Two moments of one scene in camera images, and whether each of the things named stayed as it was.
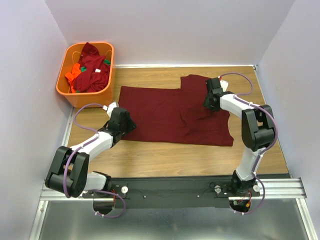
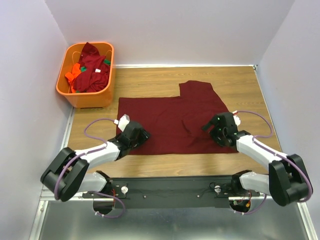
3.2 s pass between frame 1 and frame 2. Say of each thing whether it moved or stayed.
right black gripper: moved
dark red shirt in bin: stayed
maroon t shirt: moved
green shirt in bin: stayed
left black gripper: moved
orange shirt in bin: stayed
